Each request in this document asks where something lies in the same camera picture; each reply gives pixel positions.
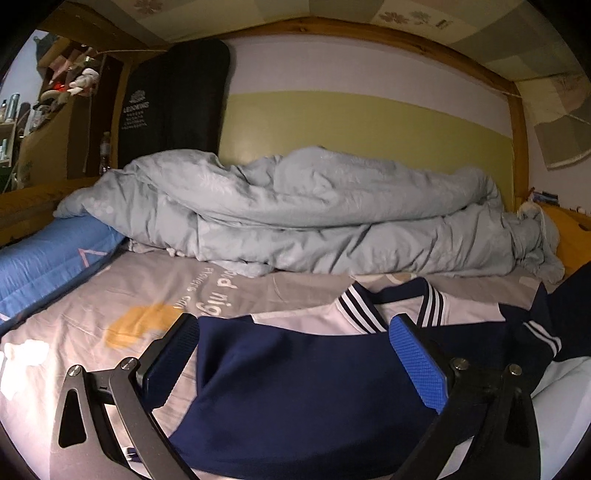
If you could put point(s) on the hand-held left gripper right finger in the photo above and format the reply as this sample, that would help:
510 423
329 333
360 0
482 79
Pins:
418 360

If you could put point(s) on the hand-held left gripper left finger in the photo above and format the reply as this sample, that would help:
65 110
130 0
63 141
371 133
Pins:
173 355

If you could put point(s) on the white and navy varsity jacket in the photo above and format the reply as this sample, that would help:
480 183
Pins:
300 369

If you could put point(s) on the blue pillow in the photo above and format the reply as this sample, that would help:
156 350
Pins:
46 267

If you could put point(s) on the grey duvet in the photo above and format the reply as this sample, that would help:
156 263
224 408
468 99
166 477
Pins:
323 207

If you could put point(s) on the yellow pillow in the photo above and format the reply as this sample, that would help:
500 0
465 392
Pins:
572 244

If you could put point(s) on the stack of small boxes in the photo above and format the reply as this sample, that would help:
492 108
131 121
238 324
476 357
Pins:
547 198

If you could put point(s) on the clear plastic bottle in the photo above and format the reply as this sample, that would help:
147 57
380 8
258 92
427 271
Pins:
105 157

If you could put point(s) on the wooden shelf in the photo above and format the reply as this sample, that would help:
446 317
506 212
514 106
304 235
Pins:
51 147

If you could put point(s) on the black hanging garment bag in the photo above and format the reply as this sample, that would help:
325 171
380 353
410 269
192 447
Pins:
175 106

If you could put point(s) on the hanging checkered cloth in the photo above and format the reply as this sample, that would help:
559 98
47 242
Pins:
558 138

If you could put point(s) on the white and red plush toy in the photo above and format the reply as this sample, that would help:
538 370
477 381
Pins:
81 81

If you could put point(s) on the pastel checkered overhead mattress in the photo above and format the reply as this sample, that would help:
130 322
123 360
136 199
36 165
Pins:
461 27

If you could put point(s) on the wooden bunk bed frame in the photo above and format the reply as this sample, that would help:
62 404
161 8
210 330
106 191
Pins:
519 152

